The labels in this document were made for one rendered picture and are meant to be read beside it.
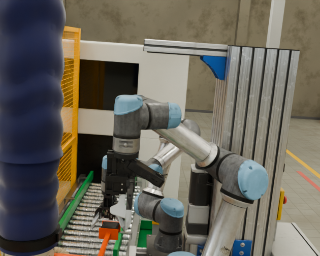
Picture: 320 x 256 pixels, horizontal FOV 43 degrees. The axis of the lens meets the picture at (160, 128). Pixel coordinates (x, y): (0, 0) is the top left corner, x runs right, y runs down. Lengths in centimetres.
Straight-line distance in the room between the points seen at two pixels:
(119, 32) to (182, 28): 184
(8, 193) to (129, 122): 58
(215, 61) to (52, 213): 82
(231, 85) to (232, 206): 44
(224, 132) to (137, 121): 53
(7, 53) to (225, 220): 87
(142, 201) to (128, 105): 104
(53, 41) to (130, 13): 1088
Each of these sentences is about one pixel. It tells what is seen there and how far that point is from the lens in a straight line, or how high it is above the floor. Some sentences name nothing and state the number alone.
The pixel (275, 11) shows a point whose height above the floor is 243.
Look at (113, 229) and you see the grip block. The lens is 183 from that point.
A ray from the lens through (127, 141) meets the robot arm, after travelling 107.
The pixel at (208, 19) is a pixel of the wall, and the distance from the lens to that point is 1233.
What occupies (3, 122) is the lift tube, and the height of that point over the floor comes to 173.
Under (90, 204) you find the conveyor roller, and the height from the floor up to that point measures 55.
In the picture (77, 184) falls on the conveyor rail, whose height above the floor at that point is 60.
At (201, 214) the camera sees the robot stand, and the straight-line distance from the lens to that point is 170.
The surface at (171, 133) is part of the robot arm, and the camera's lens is 128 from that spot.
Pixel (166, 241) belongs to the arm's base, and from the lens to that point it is 200.
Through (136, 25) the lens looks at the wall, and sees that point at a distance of 1219.
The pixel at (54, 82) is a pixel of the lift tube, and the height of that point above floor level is 187.
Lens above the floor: 202
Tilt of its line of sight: 12 degrees down
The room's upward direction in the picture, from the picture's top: 4 degrees clockwise
